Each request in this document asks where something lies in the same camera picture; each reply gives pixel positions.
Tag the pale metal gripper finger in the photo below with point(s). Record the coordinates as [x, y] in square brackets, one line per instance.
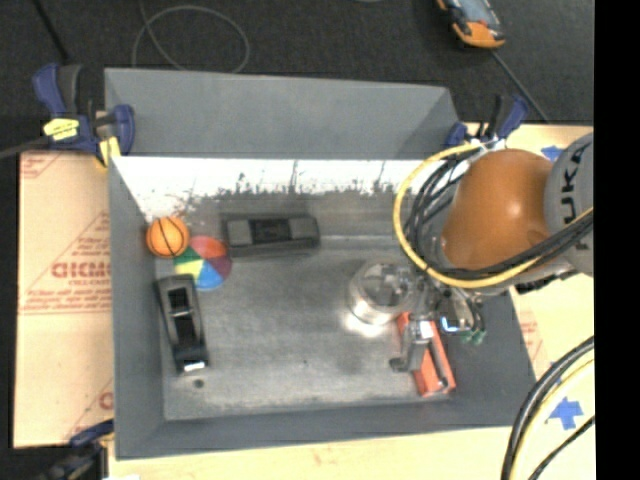
[426, 335]
[411, 350]

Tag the orange stapler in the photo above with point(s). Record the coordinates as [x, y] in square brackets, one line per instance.
[435, 373]

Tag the clear glass cup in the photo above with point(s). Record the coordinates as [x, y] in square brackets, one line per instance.
[377, 293]

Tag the grey metal bin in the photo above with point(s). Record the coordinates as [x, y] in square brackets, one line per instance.
[280, 328]

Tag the black and grey flat block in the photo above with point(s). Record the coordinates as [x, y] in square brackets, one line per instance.
[270, 233]

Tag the multicoloured ball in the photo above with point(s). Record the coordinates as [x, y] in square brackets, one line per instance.
[210, 265]

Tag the black tape dispenser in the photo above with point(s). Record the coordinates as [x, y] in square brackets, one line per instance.
[182, 323]

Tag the orange toy basketball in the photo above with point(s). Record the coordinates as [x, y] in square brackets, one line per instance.
[167, 237]

